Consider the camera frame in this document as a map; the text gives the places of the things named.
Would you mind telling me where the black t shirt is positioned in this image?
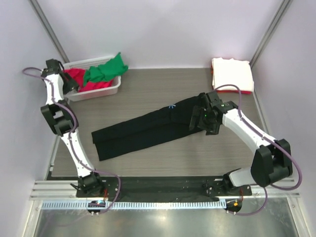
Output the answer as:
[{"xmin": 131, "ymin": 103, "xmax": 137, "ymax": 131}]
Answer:
[{"xmin": 91, "ymin": 93, "xmax": 204, "ymax": 161}]

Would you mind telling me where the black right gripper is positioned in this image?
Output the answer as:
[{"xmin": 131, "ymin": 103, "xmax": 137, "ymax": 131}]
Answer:
[{"xmin": 190, "ymin": 106, "xmax": 220, "ymax": 136}]

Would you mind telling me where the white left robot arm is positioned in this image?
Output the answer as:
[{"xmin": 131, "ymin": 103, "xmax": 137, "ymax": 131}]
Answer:
[{"xmin": 40, "ymin": 59, "xmax": 105, "ymax": 197}]

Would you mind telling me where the white perforated plastic basket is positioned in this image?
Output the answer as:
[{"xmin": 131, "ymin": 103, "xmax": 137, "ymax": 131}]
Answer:
[{"xmin": 63, "ymin": 55, "xmax": 121, "ymax": 102}]

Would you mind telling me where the green t shirt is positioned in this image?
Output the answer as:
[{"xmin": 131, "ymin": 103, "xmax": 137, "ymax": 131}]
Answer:
[{"xmin": 83, "ymin": 52, "xmax": 128, "ymax": 86}]

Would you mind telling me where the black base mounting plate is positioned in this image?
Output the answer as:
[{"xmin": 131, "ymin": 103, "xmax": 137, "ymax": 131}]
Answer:
[{"xmin": 72, "ymin": 176, "xmax": 252, "ymax": 202}]

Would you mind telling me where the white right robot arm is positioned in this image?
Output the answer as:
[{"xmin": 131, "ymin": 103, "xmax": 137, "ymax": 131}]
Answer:
[{"xmin": 189, "ymin": 91, "xmax": 293, "ymax": 195}]

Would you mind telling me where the folded white t shirt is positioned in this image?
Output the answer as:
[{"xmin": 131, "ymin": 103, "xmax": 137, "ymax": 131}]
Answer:
[{"xmin": 212, "ymin": 58, "xmax": 254, "ymax": 92}]

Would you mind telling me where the pink t shirt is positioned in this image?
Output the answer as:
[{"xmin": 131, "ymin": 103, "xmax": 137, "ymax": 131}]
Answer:
[{"xmin": 65, "ymin": 68, "xmax": 115, "ymax": 92}]

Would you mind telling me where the aluminium frame post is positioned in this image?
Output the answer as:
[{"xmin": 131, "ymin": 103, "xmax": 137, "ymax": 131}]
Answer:
[
  {"xmin": 250, "ymin": 0, "xmax": 293, "ymax": 68},
  {"xmin": 28, "ymin": 0, "xmax": 70, "ymax": 63}
]

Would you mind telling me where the aluminium front rail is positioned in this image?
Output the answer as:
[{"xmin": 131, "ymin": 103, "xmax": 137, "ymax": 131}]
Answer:
[{"xmin": 30, "ymin": 180, "xmax": 300, "ymax": 199}]

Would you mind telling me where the left aluminium frame post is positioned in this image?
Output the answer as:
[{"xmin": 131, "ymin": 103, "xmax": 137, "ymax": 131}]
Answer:
[{"xmin": 28, "ymin": 0, "xmax": 70, "ymax": 63}]

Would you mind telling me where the white slotted cable duct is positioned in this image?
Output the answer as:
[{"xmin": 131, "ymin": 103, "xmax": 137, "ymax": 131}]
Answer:
[{"xmin": 41, "ymin": 199, "xmax": 226, "ymax": 211}]

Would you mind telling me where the right aluminium frame post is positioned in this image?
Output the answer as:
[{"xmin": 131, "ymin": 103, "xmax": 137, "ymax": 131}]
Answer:
[{"xmin": 250, "ymin": 0, "xmax": 293, "ymax": 68}]

